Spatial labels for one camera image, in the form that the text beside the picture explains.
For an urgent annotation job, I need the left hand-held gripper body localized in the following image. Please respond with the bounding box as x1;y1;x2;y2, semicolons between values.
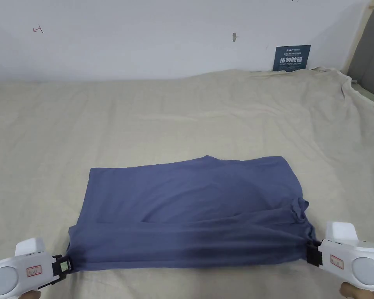
0;237;63;295

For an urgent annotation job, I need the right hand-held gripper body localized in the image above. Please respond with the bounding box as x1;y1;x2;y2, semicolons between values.
313;221;374;292

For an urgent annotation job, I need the dark blue shirt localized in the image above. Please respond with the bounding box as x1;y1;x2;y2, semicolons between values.
67;155;317;271

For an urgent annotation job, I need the person's left hand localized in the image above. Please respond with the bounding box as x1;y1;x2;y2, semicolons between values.
17;289;42;299

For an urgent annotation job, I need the person's right hand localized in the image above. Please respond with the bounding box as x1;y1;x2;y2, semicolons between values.
339;281;360;299

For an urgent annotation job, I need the bed with beige sheet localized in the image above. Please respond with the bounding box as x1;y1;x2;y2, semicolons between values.
0;66;374;299

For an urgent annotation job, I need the dark blue sign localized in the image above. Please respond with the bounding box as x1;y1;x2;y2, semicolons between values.
272;45;312;72

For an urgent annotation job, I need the grey padded headboard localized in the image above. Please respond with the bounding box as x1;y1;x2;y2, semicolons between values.
345;4;374;104

